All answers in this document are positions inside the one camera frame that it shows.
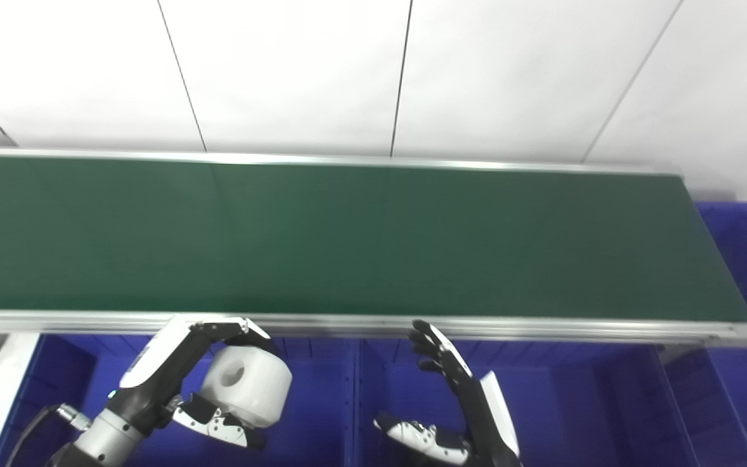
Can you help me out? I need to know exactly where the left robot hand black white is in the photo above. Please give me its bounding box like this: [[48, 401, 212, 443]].
[[106, 317, 272, 449]]

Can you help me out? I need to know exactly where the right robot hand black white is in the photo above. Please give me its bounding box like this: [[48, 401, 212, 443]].
[[373, 320, 522, 466]]

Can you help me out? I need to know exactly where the white cylindrical part with hole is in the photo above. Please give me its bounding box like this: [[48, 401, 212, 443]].
[[200, 347, 293, 430]]

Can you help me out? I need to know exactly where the blue plastic bin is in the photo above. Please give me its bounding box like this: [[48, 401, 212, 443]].
[[659, 202, 747, 467], [351, 337, 692, 467], [0, 334, 356, 467]]

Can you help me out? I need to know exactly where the green conveyor belt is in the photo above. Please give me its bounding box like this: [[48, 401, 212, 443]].
[[0, 156, 747, 323]]

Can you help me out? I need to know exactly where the aluminium conveyor frame rail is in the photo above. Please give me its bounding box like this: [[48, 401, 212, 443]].
[[0, 148, 682, 176], [0, 310, 747, 348]]

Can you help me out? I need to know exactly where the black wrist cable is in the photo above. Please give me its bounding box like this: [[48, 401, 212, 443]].
[[3, 403, 93, 467]]

